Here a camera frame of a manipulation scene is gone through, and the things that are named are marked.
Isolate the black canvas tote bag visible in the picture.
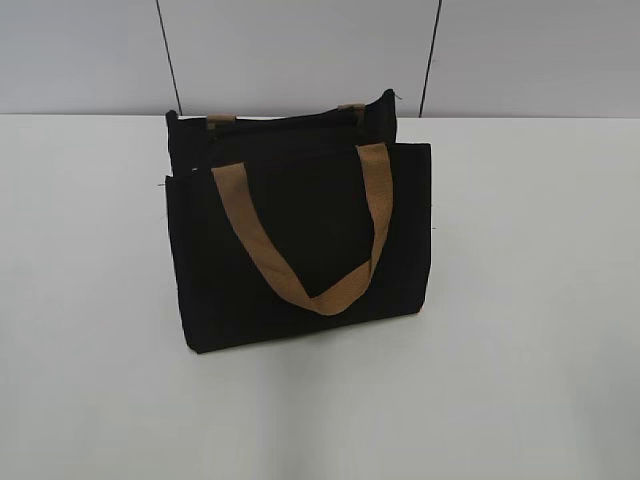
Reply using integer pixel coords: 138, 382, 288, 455
165, 90, 431, 354

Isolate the tan front bag handle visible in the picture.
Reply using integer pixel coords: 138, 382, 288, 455
211, 143, 394, 316

